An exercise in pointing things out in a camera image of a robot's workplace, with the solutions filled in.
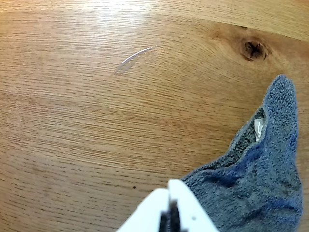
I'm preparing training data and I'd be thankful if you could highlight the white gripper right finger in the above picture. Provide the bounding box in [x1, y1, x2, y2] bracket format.
[168, 179, 221, 232]

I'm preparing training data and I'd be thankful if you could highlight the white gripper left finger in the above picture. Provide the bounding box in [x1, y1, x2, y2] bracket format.
[115, 188, 171, 232]

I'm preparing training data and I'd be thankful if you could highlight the grey-blue terry cloth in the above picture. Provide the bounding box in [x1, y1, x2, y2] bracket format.
[180, 74, 304, 232]

